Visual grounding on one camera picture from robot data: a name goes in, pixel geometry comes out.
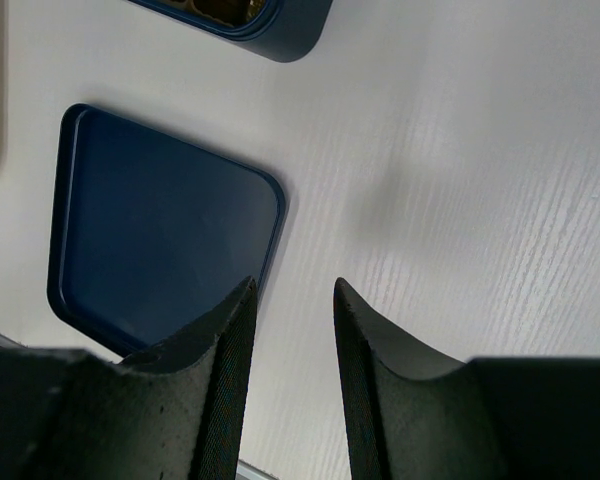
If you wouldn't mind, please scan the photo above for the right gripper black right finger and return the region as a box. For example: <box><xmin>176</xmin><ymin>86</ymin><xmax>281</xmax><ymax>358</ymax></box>
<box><xmin>333</xmin><ymin>279</ymin><xmax>600</xmax><ymax>479</ymax></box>

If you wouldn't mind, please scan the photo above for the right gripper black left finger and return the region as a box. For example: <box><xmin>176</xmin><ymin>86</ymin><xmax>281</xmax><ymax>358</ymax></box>
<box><xmin>0</xmin><ymin>278</ymin><xmax>257</xmax><ymax>479</ymax></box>

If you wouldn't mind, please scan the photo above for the navy blue chocolate tin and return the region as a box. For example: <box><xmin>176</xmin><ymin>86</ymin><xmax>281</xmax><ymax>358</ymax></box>
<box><xmin>136</xmin><ymin>1</ymin><xmax>331</xmax><ymax>63</ymax></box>

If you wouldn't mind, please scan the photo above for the navy blue tin lid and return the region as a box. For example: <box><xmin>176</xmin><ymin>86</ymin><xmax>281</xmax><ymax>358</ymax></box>
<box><xmin>47</xmin><ymin>104</ymin><xmax>287</xmax><ymax>356</ymax></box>

